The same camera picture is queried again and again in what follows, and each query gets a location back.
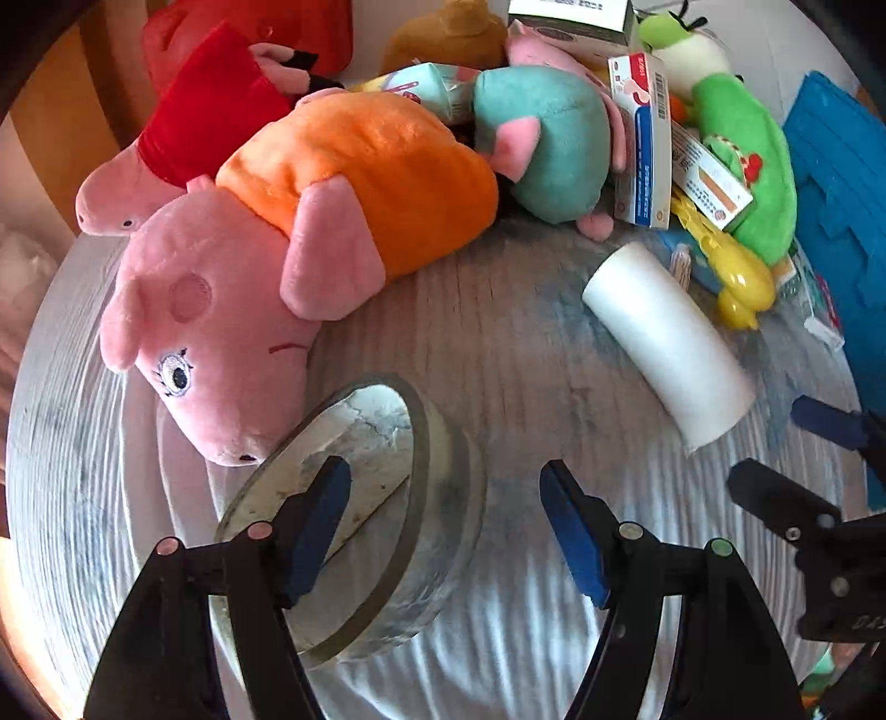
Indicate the green plush toy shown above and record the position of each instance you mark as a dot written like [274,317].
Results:
[740,124]

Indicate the white red blue box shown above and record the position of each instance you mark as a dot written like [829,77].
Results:
[647,138]

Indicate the clear plastic packet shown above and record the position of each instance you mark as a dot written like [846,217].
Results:
[817,304]

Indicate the pink pig plush red dress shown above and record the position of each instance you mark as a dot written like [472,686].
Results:
[207,111]

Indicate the brown plush toy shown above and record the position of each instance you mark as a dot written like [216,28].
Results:
[450,34]

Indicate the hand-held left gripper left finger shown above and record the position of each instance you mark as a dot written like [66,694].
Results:
[315,540]

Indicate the pink pig plush teal dress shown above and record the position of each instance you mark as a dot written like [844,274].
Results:
[547,118]

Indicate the white box orange label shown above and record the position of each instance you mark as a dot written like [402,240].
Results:
[713,187]

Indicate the blue felt storage box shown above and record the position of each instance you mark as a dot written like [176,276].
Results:
[837,208]

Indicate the mint green packet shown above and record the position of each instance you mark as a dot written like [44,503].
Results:
[432,83]

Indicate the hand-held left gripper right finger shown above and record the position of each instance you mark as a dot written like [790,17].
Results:
[578,540]

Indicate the white paper roll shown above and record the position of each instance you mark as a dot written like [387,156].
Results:
[664,332]

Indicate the blue flat packet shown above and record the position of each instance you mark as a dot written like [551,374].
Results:
[682,253]

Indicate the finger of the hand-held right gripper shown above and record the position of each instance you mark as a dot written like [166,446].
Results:
[827,419]
[775,495]

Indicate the pink pig plush orange dress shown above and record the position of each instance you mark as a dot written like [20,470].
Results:
[360,166]

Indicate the white green cardboard box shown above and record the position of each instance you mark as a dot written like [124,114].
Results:
[567,14]

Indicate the yellow plastic toy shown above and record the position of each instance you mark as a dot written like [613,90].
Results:
[744,280]

